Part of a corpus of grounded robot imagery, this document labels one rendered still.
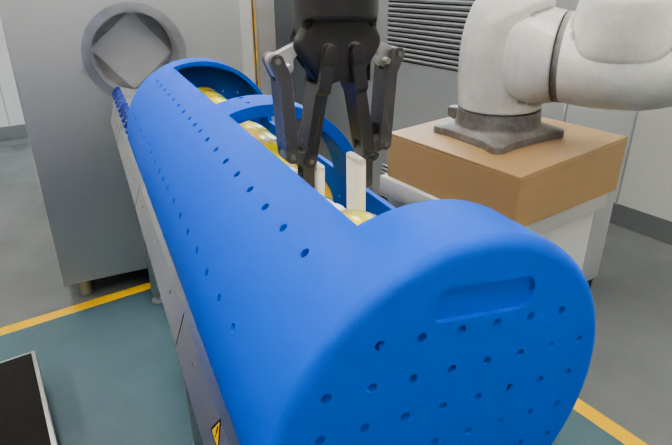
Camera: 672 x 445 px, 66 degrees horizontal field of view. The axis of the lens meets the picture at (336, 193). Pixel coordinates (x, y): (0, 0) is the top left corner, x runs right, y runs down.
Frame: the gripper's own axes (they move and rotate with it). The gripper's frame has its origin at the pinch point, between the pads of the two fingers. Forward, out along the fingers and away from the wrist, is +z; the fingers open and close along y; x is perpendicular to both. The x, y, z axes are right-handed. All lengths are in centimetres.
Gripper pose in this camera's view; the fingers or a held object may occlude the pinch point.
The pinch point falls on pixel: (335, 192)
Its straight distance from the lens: 51.5
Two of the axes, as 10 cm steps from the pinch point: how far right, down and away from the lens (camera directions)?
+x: 4.3, 3.4, -8.4
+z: 0.0, 9.3, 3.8
